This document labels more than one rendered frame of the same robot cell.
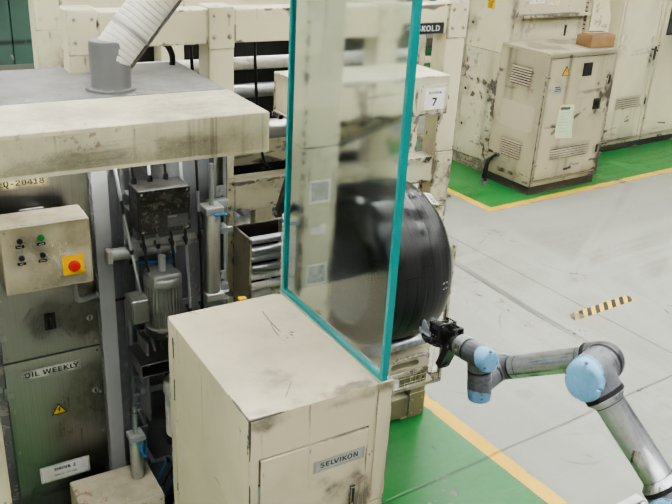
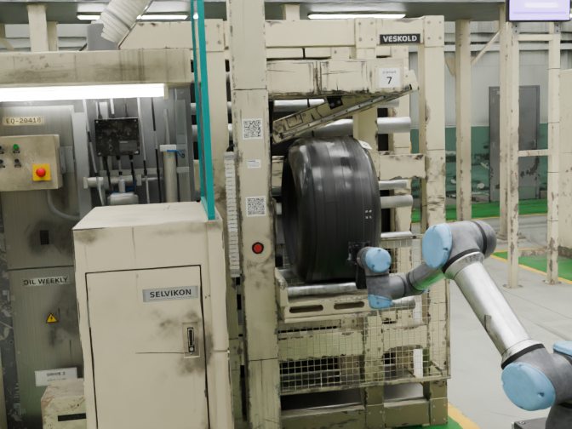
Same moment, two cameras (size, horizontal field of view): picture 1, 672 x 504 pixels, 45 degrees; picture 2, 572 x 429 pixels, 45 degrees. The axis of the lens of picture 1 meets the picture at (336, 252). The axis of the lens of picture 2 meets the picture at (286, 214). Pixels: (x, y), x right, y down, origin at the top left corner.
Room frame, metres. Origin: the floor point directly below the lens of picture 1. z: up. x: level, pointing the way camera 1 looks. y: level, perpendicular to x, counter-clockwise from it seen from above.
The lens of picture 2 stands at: (0.10, -1.04, 1.51)
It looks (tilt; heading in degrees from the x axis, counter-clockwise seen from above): 7 degrees down; 23
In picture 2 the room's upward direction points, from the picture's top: 2 degrees counter-clockwise
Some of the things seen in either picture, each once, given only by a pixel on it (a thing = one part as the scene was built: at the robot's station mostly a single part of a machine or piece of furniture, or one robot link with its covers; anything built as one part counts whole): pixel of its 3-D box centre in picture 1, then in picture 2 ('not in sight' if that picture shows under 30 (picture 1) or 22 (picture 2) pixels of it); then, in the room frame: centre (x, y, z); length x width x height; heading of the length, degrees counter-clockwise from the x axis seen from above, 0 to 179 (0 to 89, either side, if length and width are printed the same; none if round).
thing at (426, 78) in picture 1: (363, 93); (328, 79); (2.95, -0.07, 1.71); 0.61 x 0.25 x 0.15; 122
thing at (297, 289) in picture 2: (384, 348); (328, 287); (2.51, -0.19, 0.90); 0.35 x 0.05 x 0.05; 122
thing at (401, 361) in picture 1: (382, 364); (328, 304); (2.51, -0.19, 0.84); 0.36 x 0.09 x 0.06; 122
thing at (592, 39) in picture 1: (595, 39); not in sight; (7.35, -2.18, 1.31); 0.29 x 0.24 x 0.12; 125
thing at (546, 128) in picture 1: (551, 115); not in sight; (7.28, -1.88, 0.62); 0.91 x 0.58 x 1.25; 125
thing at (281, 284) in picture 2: not in sight; (276, 283); (2.53, 0.04, 0.90); 0.40 x 0.03 x 0.10; 32
